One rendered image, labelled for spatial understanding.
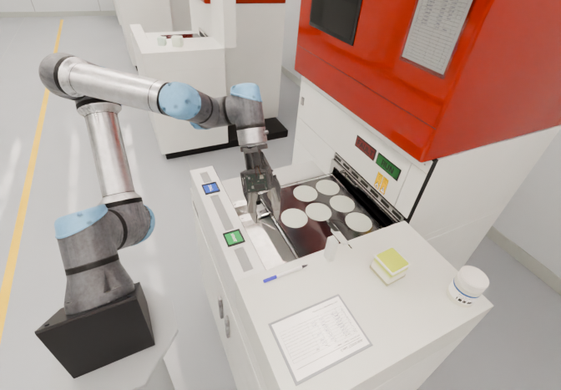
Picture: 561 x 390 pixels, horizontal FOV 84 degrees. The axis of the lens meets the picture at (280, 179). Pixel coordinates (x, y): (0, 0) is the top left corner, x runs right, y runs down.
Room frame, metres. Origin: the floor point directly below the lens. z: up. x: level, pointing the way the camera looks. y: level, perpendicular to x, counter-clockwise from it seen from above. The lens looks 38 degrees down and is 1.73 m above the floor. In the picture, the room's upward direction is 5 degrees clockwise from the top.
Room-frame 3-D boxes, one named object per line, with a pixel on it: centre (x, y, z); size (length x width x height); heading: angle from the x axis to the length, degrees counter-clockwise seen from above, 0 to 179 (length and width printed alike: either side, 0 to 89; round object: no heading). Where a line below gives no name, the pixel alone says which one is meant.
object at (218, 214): (0.77, 0.19, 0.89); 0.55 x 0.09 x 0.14; 29
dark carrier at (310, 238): (0.88, -0.16, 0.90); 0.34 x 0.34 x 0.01; 29
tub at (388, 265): (0.57, -0.33, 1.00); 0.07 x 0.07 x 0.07; 33
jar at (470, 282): (0.51, -0.53, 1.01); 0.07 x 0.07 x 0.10
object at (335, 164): (1.00, -0.34, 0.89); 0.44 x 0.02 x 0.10; 29
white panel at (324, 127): (1.16, -0.26, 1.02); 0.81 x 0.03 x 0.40; 29
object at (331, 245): (0.61, -0.18, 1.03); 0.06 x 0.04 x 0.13; 119
